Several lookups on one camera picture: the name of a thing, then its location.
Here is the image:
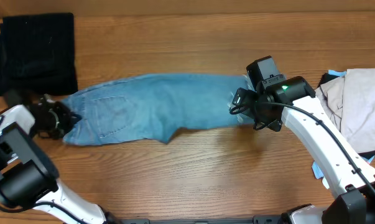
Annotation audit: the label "light blue denim jeans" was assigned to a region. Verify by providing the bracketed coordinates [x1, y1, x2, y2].
[62, 73, 254, 146]

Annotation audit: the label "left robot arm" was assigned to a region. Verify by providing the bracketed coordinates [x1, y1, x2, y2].
[0, 90, 119, 224]

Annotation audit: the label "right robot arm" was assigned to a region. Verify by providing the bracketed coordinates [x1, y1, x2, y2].
[230, 56, 375, 224]

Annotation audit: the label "black folded knit garment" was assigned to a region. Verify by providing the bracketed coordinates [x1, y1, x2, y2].
[0, 12, 78, 96]

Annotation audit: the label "pale pink garment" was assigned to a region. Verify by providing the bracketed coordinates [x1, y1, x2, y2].
[322, 68, 375, 153]

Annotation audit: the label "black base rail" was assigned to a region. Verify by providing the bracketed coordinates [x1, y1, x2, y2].
[119, 215, 291, 224]

